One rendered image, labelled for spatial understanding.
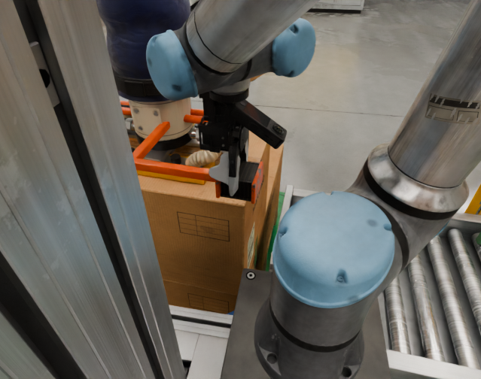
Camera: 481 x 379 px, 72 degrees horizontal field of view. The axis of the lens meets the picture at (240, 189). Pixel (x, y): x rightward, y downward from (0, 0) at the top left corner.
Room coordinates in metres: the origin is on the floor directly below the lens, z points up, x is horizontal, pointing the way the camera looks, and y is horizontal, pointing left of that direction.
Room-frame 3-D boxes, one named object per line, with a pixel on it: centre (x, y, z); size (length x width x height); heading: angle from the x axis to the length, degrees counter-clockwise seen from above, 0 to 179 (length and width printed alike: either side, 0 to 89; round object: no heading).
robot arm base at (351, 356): (0.24, -0.10, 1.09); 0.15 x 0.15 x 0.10
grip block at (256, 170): (0.57, 0.00, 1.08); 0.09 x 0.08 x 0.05; 166
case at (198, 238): (0.90, 0.23, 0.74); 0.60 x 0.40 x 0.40; 76
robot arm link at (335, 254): (0.24, -0.10, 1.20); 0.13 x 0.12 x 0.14; 131
